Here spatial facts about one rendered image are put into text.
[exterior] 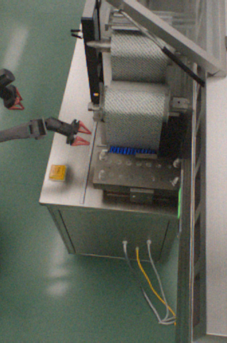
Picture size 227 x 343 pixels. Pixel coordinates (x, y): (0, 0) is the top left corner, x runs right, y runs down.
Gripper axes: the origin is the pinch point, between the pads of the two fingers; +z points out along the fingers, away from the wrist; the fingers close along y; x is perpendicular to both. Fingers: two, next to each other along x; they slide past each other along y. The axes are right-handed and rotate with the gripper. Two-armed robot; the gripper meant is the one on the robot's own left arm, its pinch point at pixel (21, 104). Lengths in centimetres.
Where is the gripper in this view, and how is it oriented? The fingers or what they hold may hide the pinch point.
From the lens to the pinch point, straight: 191.0
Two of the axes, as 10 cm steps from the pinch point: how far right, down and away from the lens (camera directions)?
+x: -8.3, 4.5, 3.4
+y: -2.6, -8.4, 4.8
